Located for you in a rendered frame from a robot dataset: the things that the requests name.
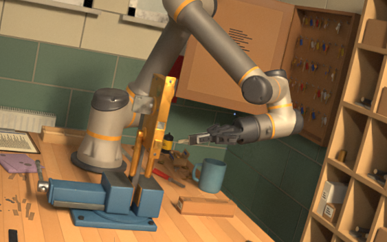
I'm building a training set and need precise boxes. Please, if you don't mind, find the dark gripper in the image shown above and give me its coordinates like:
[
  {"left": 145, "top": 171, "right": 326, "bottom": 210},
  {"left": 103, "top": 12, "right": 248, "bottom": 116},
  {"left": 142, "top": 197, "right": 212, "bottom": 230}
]
[{"left": 188, "top": 116, "right": 262, "bottom": 146}]

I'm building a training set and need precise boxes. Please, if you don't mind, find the yellow lock body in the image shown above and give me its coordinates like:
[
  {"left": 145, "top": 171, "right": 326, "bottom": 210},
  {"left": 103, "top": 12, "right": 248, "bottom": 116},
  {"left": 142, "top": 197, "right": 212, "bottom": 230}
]
[{"left": 128, "top": 74, "right": 177, "bottom": 179}]

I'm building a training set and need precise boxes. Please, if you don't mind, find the silver deadbolt block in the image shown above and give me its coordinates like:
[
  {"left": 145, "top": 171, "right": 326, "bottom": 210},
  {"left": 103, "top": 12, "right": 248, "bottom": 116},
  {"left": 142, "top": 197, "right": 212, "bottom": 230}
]
[{"left": 132, "top": 95, "right": 155, "bottom": 116}]

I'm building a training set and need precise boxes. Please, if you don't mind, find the yellow thumb-turn wing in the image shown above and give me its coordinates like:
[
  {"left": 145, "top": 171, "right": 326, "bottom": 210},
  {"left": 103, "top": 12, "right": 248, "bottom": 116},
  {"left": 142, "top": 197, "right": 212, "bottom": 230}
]
[{"left": 129, "top": 129, "right": 146, "bottom": 178}]

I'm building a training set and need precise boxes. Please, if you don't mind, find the brown key cabinet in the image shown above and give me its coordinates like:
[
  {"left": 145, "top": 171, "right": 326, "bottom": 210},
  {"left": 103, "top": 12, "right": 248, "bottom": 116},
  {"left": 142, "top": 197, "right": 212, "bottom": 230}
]
[{"left": 175, "top": 0, "right": 361, "bottom": 148}]

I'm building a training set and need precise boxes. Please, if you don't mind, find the dark lock cylinder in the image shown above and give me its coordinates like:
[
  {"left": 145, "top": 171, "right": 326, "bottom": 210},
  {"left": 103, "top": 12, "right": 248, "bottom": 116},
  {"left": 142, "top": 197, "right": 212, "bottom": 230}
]
[
  {"left": 367, "top": 167, "right": 387, "bottom": 185},
  {"left": 349, "top": 225, "right": 371, "bottom": 240},
  {"left": 355, "top": 96, "right": 373, "bottom": 110}
]

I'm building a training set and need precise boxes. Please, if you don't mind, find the blue mug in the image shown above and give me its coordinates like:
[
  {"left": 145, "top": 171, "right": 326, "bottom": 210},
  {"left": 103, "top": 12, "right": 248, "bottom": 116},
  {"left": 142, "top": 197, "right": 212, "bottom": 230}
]
[{"left": 191, "top": 157, "right": 228, "bottom": 195}]

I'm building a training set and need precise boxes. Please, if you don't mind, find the black and yellow bottle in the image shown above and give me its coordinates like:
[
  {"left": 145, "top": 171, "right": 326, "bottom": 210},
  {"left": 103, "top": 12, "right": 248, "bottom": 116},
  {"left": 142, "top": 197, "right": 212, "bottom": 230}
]
[{"left": 161, "top": 132, "right": 175, "bottom": 154}]

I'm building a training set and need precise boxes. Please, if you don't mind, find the brass cylinder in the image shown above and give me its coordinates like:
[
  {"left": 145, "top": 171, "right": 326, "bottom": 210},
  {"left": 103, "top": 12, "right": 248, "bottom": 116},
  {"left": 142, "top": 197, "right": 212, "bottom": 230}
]
[{"left": 335, "top": 148, "right": 348, "bottom": 163}]

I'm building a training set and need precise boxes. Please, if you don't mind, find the blue bench vise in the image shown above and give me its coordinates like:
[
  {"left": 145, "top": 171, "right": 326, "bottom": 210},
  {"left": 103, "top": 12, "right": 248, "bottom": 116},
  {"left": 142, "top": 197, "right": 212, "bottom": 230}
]
[{"left": 47, "top": 170, "right": 165, "bottom": 232}]

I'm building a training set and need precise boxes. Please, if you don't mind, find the white box with label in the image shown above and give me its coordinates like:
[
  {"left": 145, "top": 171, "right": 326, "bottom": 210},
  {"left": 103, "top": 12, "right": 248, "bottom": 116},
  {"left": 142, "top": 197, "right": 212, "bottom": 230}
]
[{"left": 316, "top": 180, "right": 349, "bottom": 217}]

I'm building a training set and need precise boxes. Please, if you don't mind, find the small labelled cardboard box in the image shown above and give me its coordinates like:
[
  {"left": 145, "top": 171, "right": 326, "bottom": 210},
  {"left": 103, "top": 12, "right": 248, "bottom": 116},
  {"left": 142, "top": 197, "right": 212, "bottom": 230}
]
[{"left": 322, "top": 202, "right": 344, "bottom": 225}]

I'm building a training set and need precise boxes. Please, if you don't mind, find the wooden shelf unit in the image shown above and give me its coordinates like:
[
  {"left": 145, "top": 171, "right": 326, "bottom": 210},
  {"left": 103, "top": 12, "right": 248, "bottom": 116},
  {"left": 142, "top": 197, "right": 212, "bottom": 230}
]
[{"left": 299, "top": 0, "right": 387, "bottom": 242}]

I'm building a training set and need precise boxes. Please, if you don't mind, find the long wooden block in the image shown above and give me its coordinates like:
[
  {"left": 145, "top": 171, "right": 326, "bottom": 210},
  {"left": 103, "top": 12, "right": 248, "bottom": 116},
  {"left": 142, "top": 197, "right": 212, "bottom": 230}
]
[{"left": 40, "top": 126, "right": 87, "bottom": 146}]

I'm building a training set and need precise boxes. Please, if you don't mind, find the white radiator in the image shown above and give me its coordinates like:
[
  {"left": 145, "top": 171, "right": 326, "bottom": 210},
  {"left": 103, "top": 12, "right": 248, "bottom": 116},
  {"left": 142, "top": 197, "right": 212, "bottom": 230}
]
[{"left": 0, "top": 102, "right": 58, "bottom": 134}]

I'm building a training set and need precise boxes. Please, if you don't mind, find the framed printed sheet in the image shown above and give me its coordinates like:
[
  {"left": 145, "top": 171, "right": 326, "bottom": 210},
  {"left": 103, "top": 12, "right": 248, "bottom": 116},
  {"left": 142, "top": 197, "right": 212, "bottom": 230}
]
[{"left": 0, "top": 127, "right": 41, "bottom": 155}]

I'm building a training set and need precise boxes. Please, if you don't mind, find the red-handled screwdriver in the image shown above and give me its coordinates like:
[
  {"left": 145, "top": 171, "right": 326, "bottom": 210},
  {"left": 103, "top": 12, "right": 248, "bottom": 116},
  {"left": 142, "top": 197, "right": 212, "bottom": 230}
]
[{"left": 151, "top": 166, "right": 186, "bottom": 189}]

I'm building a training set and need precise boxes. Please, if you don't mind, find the red wall box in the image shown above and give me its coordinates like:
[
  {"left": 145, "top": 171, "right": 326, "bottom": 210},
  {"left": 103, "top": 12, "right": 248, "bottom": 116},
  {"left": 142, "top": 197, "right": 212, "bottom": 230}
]
[{"left": 167, "top": 55, "right": 185, "bottom": 99}]

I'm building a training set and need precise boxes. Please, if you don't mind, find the silver vise handle bar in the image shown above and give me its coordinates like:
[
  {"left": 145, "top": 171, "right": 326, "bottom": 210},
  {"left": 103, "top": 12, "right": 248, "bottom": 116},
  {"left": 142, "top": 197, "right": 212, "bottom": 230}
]
[{"left": 34, "top": 159, "right": 50, "bottom": 193}]

